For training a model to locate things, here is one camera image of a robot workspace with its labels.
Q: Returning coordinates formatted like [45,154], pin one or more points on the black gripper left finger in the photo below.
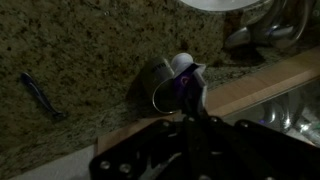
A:
[189,96]

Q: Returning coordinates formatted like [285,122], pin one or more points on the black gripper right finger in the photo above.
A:
[201,90]

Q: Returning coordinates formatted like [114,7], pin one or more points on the dark blue toothbrush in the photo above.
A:
[39,93]

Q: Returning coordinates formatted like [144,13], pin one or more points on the dark toothpaste tube white cap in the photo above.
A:
[181,61]

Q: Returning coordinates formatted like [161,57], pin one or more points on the silver metal cup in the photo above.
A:
[150,83]

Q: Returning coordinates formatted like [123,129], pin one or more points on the chrome faucet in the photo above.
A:
[266,33]

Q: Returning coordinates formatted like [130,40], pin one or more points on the white oval sink basin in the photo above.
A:
[220,4]

